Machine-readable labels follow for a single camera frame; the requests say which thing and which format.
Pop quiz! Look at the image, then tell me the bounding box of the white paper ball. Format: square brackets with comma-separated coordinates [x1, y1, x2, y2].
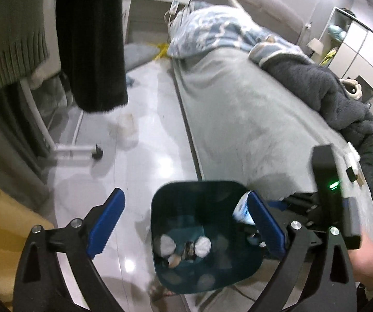
[160, 234, 176, 257]
[194, 237, 212, 257]

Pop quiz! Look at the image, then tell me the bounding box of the yellow-green cloth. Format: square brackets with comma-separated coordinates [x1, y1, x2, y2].
[323, 48, 338, 64]

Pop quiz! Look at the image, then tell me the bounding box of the yellow curtain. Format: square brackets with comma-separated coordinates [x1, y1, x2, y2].
[0, 174, 55, 303]

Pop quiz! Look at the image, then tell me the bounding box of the dark teal trash bin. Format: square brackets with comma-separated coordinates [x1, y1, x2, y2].
[150, 180, 271, 295]

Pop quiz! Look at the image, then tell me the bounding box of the teal plush toy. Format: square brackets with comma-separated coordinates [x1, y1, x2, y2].
[329, 25, 348, 40]

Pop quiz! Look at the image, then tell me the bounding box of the person's right forearm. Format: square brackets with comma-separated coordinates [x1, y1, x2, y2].
[349, 227, 373, 312]

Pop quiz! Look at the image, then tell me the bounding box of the dark board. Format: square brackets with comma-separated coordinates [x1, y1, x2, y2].
[356, 75, 373, 103]

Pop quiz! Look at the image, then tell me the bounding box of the grey-green knit sweater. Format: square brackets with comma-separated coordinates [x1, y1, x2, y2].
[0, 0, 60, 88]

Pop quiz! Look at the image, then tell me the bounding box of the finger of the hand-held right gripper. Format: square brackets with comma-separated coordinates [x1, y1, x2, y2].
[245, 229, 267, 248]
[266, 198, 292, 212]

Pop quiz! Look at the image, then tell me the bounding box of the white vanity table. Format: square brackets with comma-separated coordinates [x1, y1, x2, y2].
[123, 0, 195, 44]

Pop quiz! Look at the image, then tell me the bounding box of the plush pet bed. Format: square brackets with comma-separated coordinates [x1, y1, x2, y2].
[339, 78, 364, 100]

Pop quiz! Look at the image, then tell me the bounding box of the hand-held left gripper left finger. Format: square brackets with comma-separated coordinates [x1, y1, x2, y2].
[12, 188, 126, 312]

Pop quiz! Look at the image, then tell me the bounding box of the black hanging garment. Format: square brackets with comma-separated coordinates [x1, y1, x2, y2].
[56, 0, 129, 114]

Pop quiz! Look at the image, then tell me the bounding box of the white clothes rack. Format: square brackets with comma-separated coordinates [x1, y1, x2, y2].
[20, 78, 105, 162]

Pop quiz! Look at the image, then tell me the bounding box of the yellow strap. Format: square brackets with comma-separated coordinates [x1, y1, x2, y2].
[154, 41, 171, 61]

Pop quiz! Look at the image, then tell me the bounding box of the blue patterned duvet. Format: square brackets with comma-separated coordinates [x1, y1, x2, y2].
[167, 2, 307, 64]

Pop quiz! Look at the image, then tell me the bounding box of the bedside table lamp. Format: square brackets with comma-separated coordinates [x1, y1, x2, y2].
[307, 38, 324, 57]

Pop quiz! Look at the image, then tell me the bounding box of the white and grey wardrobe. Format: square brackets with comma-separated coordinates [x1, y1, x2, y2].
[318, 6, 373, 121]

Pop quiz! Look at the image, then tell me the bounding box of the dark grey fleece blanket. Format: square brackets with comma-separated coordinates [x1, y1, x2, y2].
[250, 52, 373, 251]

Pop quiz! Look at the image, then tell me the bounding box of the dark grey curtain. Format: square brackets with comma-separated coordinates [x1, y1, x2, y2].
[0, 81, 53, 199]

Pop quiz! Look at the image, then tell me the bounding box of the grey floor rug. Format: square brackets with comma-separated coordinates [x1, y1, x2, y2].
[123, 44, 161, 70]

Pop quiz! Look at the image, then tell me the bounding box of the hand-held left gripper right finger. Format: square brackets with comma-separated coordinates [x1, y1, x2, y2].
[246, 191, 358, 312]

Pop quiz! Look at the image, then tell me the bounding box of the bed with grey sheet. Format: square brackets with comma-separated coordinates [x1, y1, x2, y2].
[170, 48, 373, 244]

